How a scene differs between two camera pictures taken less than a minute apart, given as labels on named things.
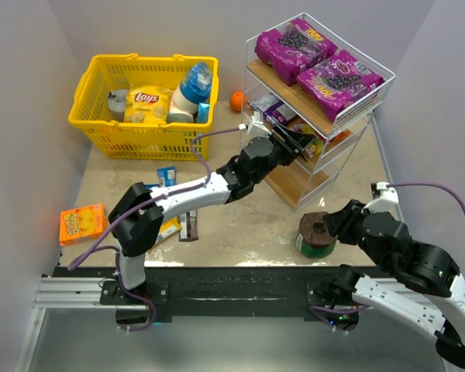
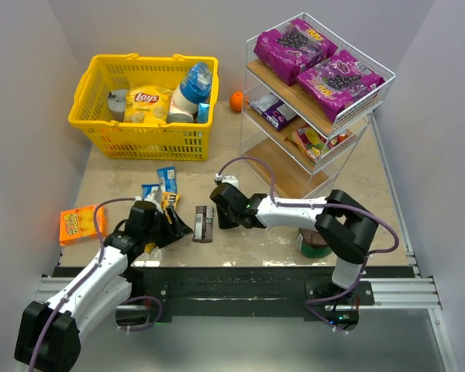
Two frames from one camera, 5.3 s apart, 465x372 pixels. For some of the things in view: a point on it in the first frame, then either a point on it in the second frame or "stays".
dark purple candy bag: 273,108 stays
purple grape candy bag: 294,50 stays
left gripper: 287,143 -> 167,223
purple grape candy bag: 336,85 stays
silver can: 116,102 stays
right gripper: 341,223 -> 225,209
